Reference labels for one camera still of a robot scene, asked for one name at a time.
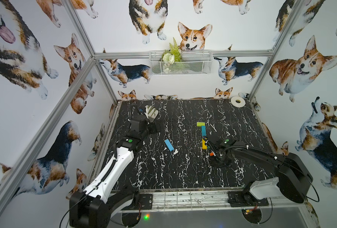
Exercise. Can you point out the yellow block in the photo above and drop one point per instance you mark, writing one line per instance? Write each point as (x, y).
(204, 144)

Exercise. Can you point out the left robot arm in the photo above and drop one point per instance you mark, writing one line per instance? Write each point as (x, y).
(94, 207)

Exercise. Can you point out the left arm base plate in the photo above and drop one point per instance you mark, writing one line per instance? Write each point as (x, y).
(144, 202)

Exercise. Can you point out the white tape roll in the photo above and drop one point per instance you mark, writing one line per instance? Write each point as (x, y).
(238, 102)

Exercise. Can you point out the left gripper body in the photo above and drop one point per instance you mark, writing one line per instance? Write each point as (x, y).
(150, 122)

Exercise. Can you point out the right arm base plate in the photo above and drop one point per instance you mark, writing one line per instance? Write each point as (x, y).
(241, 199)

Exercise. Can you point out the aluminium front rail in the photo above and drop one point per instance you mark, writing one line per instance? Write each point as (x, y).
(194, 199)

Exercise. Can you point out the lime green block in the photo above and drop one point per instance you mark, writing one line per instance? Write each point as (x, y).
(200, 124)

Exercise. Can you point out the artificial fern plant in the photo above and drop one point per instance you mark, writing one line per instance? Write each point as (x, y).
(173, 54)

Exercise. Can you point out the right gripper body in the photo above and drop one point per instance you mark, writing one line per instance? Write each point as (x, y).
(216, 160)

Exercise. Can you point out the light blue block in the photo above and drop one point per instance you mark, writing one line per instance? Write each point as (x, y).
(169, 145)

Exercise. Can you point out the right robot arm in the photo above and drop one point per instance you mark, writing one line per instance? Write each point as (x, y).
(291, 180)

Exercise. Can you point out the white wire basket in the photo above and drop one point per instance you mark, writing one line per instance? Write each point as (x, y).
(194, 63)

